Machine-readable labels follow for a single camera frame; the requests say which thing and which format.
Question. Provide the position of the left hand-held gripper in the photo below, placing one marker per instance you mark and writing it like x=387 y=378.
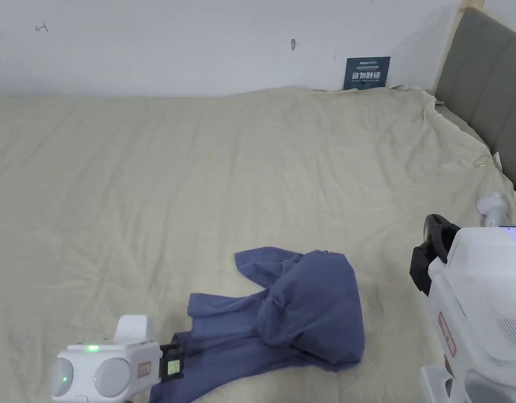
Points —
x=107 y=369

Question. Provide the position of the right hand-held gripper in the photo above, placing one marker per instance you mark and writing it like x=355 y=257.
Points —
x=480 y=302

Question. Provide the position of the dark blue shirt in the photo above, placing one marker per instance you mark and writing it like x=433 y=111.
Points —
x=316 y=302

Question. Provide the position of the white hand controller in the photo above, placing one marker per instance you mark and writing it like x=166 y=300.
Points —
x=495 y=208

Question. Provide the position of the grey padded headboard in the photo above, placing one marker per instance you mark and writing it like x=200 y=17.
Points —
x=484 y=84

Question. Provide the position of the bed with beige sheet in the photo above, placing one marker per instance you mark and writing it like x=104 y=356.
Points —
x=157 y=168

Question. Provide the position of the dark blue sign card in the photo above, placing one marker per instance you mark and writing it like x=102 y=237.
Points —
x=366 y=73

